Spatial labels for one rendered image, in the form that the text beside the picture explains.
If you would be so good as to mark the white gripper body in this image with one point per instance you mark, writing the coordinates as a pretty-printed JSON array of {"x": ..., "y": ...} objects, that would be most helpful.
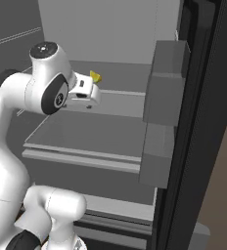
[{"x": 90, "y": 97}]

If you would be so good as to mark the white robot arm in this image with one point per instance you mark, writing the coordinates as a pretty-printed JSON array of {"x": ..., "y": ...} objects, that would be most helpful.
[{"x": 8, "y": 169}]

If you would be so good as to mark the yellow lemon wedge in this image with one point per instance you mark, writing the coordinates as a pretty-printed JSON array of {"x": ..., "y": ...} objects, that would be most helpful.
[{"x": 95, "y": 76}]

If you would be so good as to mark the glass fridge shelf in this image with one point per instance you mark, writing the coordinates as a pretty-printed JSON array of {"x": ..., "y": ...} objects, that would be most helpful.
[{"x": 125, "y": 81}]

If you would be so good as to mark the grey framed fridge shelf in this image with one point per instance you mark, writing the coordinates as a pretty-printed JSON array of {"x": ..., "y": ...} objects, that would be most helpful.
[{"x": 86, "y": 143}]

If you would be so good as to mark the grey fridge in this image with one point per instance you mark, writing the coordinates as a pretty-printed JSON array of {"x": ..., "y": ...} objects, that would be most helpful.
[{"x": 105, "y": 29}]

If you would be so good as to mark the black fridge door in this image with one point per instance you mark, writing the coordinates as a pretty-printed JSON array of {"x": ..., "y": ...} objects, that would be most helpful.
[{"x": 200, "y": 107}]

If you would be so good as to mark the grey fridge drawer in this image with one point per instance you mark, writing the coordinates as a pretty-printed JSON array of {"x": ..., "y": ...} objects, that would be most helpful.
[{"x": 118, "y": 218}]

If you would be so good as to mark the large grey door bin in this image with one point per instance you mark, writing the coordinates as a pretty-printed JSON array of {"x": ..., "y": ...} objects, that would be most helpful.
[{"x": 164, "y": 91}]

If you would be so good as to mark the small grey door bin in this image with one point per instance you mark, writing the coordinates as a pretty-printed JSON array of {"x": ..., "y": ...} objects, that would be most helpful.
[{"x": 158, "y": 156}]

